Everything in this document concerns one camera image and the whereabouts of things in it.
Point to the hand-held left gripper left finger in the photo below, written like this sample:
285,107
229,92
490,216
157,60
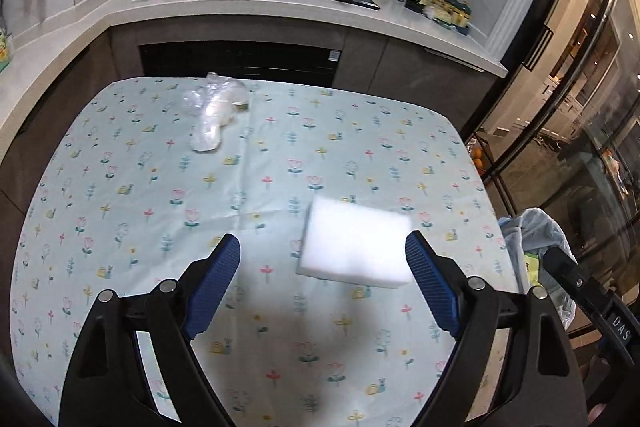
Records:
212,287

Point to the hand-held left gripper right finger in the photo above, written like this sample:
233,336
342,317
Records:
432,284

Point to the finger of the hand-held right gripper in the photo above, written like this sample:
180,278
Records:
575,279

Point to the grey-blue trash bag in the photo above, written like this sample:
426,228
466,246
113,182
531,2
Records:
540,227

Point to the white sponge block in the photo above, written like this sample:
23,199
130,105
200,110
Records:
355,242

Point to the floral tablecloth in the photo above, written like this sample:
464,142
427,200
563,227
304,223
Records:
150,187

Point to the black metal rack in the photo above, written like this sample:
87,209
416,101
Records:
500,177

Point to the orange fruit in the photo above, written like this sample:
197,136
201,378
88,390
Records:
475,153
481,164

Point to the clear plastic bag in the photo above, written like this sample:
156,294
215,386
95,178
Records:
212,117

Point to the glass sliding door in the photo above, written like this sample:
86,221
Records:
575,107

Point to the built-in oven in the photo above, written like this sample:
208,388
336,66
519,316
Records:
240,62

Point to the set of small bottles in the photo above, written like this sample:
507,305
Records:
450,12

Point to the green dish soap bottle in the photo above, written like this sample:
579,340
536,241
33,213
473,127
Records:
4,49

